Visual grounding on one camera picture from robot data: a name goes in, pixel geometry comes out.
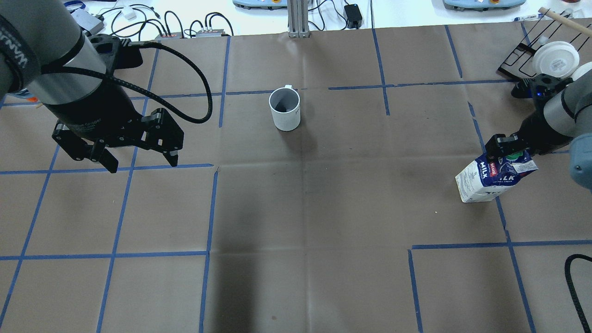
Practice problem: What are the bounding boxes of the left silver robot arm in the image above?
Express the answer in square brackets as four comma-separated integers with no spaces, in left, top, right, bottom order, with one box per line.
[1,0,184,173]

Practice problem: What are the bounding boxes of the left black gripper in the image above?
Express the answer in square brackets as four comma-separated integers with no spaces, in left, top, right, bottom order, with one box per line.
[51,108,185,173]

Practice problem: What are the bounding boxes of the black braided cable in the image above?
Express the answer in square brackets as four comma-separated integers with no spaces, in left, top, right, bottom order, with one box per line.
[42,41,214,124]

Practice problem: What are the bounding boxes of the white round lid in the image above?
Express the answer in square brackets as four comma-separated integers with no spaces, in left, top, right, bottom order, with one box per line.
[531,41,580,79]

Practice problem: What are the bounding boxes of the aluminium frame post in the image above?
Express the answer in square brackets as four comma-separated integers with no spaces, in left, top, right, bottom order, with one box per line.
[287,0,310,38]

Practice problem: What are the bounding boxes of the black wire rack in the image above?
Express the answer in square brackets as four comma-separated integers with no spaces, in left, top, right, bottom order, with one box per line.
[497,7,591,80]

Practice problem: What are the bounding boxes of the blue white milk carton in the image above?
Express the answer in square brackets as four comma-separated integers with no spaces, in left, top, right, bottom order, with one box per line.
[455,151,539,203]

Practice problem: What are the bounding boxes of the blue teach pendant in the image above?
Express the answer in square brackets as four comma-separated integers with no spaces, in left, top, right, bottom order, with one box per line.
[442,0,526,12]
[232,0,288,10]

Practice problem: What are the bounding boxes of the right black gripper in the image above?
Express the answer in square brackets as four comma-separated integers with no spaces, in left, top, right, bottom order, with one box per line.
[485,74,574,160]

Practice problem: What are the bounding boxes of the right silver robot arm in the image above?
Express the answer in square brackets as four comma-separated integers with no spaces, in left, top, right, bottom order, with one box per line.
[486,72,592,189]

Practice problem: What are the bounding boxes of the black power adapter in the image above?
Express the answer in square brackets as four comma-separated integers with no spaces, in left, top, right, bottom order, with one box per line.
[343,4,363,29]

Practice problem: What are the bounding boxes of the white mug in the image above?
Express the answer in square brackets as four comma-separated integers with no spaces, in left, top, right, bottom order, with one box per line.
[268,85,302,131]

